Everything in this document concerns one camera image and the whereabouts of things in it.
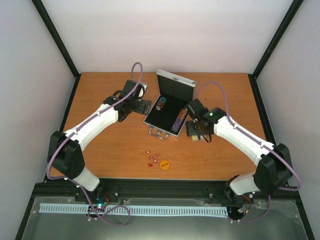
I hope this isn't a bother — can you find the brown poker chip stack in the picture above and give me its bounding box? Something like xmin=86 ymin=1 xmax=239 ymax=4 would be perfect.
xmin=155 ymin=101 xmax=164 ymax=111

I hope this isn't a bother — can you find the blue poker chip stack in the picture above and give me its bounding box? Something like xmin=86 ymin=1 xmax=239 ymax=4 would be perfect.
xmin=158 ymin=97 xmax=167 ymax=104

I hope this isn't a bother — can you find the blue playing card box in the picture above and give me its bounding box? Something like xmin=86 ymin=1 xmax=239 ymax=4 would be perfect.
xmin=191 ymin=135 xmax=205 ymax=142

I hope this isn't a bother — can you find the aluminium poker case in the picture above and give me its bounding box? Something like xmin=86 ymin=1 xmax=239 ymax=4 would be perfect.
xmin=143 ymin=69 xmax=197 ymax=140

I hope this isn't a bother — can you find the red poker chip stack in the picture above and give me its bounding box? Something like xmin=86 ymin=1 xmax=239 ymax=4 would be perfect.
xmin=177 ymin=108 xmax=188 ymax=121

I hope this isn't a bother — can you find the purple poker chip stack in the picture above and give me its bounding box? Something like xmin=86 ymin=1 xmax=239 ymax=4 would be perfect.
xmin=171 ymin=118 xmax=184 ymax=133

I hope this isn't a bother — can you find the orange dealer button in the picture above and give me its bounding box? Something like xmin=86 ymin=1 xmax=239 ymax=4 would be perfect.
xmin=159 ymin=160 xmax=170 ymax=170

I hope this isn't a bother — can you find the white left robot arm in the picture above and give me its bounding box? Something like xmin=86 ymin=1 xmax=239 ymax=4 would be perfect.
xmin=46 ymin=80 xmax=151 ymax=202

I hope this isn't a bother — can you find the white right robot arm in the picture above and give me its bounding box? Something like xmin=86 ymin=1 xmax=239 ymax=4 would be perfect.
xmin=185 ymin=99 xmax=293 ymax=199

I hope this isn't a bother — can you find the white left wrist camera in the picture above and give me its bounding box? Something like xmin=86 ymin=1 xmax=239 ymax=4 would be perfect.
xmin=138 ymin=83 xmax=148 ymax=99

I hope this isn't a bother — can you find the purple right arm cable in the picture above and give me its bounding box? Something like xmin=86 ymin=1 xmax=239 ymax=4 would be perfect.
xmin=193 ymin=81 xmax=302 ymax=224

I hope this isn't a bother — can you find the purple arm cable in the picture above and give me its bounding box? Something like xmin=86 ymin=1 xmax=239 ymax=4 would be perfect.
xmin=46 ymin=61 xmax=131 ymax=227
xmin=193 ymin=81 xmax=302 ymax=224

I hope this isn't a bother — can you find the light blue cable duct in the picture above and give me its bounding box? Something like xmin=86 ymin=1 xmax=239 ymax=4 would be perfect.
xmin=38 ymin=203 xmax=228 ymax=218

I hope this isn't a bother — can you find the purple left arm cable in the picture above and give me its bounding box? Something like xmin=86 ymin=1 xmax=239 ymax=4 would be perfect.
xmin=46 ymin=61 xmax=131 ymax=227

